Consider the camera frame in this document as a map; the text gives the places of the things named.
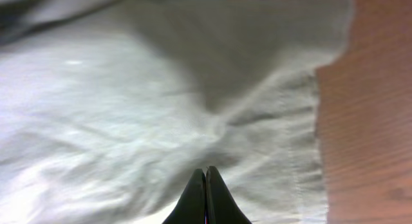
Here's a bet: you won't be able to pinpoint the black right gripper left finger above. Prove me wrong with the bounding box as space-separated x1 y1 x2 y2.
163 169 206 224

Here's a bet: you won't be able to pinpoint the khaki shorts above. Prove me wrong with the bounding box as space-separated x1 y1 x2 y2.
1 0 353 223

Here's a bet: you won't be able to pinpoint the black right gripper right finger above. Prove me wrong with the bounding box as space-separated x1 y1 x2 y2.
206 166 252 224

